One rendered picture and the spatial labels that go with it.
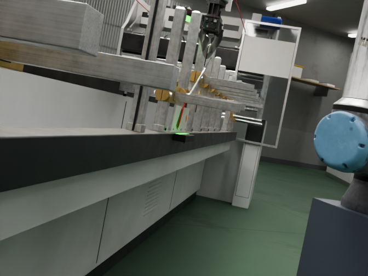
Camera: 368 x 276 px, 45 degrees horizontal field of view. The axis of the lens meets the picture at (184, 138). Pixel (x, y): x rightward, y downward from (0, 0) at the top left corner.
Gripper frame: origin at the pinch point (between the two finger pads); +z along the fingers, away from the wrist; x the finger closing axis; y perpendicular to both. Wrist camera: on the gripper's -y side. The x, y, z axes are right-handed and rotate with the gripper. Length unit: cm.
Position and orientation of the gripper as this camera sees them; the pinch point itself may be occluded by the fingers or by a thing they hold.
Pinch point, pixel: (207, 56)
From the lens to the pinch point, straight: 175.1
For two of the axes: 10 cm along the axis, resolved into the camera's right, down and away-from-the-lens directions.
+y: -2.0, 0.2, -9.8
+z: -1.9, 9.8, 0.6
